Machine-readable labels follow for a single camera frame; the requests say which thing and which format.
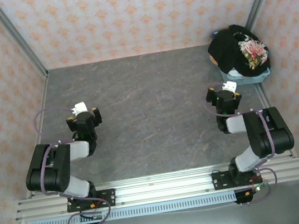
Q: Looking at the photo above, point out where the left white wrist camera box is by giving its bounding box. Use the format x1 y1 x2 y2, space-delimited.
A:
70 100 90 116

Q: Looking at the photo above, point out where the left aluminium side rail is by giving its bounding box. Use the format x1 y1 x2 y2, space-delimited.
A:
9 76 65 198

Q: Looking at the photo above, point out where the black floral print t-shirt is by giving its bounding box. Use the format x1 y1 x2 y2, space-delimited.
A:
204 20 273 84

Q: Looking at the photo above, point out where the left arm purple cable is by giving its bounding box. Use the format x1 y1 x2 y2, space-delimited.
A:
30 100 113 224

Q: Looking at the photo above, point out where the light blue laundry basket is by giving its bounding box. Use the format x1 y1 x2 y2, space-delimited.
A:
220 62 272 89

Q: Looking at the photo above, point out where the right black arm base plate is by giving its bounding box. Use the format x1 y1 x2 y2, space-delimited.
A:
211 164 264 192

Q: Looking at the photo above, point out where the left small circuit board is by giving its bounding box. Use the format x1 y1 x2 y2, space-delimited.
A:
80 212 104 223

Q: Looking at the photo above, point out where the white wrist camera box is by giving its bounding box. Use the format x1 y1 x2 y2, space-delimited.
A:
70 100 90 116
220 81 238 95

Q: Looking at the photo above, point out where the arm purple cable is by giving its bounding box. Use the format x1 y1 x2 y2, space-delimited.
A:
30 100 113 224
200 83 281 209

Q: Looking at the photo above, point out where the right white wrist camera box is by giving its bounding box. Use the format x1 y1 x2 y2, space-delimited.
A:
220 81 238 95

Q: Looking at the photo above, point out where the left aluminium corner post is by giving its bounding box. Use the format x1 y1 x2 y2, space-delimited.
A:
0 0 50 84

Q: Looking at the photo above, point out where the aluminium mounting rail beam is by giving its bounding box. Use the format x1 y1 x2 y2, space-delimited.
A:
12 153 299 223

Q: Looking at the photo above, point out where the small circuit board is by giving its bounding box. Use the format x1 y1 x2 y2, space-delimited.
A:
251 183 269 193
80 212 104 223

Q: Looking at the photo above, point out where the right small circuit board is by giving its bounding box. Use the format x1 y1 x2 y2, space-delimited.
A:
251 183 269 193

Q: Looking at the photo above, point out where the grey slotted cable duct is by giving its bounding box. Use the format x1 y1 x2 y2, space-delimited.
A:
28 191 238 224

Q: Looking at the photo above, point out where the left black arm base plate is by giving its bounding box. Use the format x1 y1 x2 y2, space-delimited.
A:
65 188 118 214

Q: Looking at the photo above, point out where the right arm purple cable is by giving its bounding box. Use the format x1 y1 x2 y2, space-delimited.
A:
200 83 281 209

